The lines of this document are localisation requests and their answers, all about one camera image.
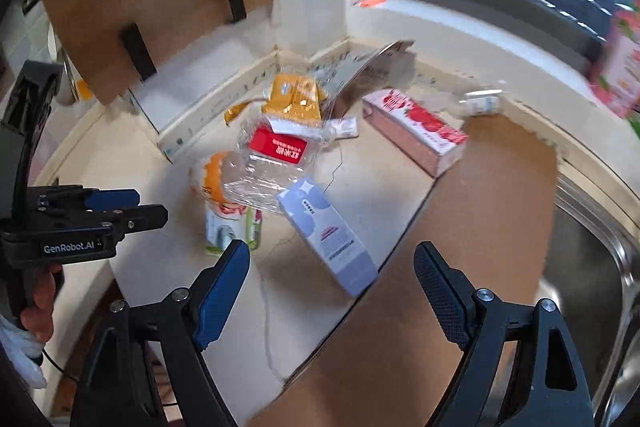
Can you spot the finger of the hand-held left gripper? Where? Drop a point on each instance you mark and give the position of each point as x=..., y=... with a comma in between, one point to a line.
x=147, y=217
x=117, y=198

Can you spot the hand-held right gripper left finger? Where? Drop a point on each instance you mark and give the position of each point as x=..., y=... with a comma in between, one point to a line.
x=222, y=292

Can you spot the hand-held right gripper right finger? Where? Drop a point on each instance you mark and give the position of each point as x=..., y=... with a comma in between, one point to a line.
x=440, y=292

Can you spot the clear bottle with white label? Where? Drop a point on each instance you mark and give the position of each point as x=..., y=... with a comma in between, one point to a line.
x=477, y=103

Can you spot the person's left hand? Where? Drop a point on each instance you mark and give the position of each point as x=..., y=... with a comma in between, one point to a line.
x=37, y=307

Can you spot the green and white carton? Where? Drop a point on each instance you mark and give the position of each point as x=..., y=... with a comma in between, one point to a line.
x=225, y=232

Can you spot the clear cup with orange lid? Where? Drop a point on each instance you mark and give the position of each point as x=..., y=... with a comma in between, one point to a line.
x=212, y=179

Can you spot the cardboard sheet on counter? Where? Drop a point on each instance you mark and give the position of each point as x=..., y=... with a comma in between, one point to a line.
x=450, y=207

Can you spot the blue and white carton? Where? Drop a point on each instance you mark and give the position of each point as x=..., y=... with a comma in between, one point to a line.
x=330, y=239

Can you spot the white plastic bag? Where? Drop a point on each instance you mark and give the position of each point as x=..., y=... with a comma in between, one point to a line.
x=22, y=352

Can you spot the clear bottle with red label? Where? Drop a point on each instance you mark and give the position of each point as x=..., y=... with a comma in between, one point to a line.
x=272, y=162

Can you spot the stainless steel sink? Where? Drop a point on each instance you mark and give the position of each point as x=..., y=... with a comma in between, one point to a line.
x=595, y=267

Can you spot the pink strawberry print carton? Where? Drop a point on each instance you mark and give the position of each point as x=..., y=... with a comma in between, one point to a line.
x=420, y=132

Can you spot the yellow snack packet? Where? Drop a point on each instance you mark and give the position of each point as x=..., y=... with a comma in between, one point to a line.
x=295, y=99

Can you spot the silver foil bag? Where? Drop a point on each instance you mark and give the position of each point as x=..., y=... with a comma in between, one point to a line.
x=365, y=72

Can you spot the pink printed package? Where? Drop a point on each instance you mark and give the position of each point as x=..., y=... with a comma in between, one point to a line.
x=622, y=62

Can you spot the orange sticker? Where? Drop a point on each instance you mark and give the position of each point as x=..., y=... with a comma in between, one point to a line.
x=371, y=0

